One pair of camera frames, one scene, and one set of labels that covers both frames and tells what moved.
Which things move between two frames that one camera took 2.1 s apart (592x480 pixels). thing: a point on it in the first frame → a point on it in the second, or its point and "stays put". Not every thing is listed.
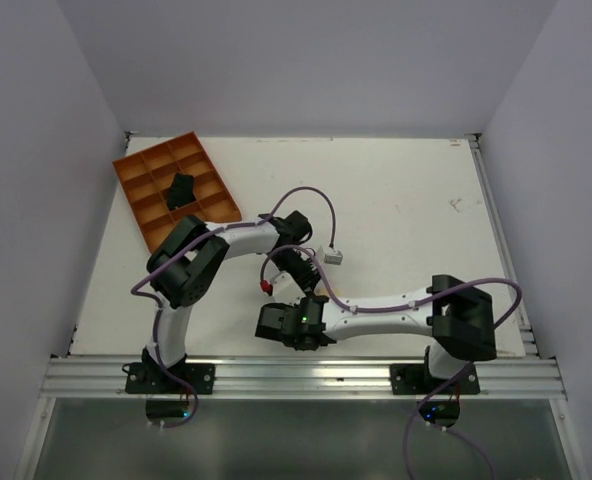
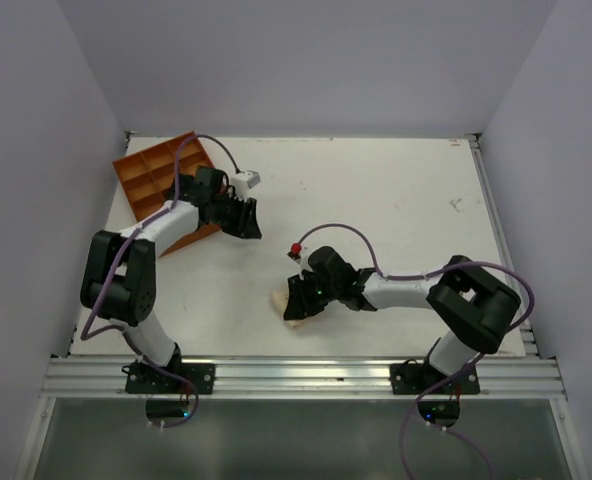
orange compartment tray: [146, 176] stays put
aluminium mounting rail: [305, 378] stays put
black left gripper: [310, 276] → [247, 229]
